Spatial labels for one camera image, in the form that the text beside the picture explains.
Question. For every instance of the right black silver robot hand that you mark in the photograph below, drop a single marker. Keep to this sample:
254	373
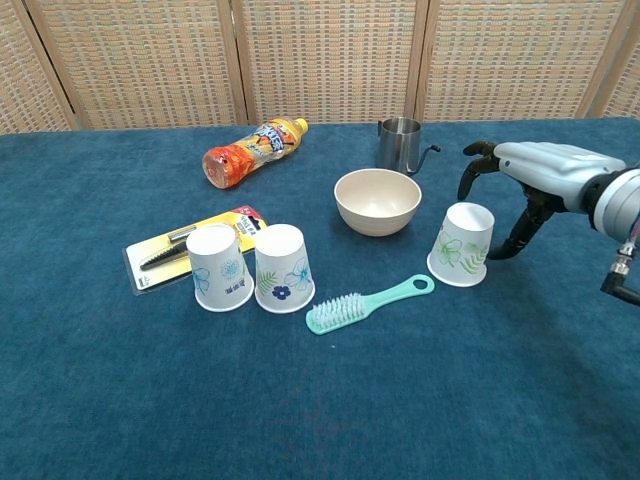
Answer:
550	170

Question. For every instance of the white cup green flower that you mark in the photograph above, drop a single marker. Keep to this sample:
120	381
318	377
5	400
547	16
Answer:
460	245

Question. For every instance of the white cup light blue flowers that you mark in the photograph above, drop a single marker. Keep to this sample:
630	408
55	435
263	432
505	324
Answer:
220	275

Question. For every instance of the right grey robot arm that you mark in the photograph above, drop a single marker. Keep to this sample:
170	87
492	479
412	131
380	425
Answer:
617	205

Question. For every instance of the white cup dark blue flower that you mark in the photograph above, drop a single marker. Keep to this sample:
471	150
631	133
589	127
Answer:
285	275

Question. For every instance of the steel gooseneck pitcher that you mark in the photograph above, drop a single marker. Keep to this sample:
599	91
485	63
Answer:
395	145

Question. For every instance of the beige bowl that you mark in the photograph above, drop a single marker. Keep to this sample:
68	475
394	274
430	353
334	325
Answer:
377	205

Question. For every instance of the mint green brush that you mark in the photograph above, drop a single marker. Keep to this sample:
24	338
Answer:
350	310

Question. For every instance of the orange drink bottle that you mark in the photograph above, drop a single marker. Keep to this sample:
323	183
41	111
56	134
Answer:
250	150

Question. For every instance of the blue table cloth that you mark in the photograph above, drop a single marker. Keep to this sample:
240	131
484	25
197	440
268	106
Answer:
320	390

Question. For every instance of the yellow razor blister pack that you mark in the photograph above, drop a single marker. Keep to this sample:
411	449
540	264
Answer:
160	260

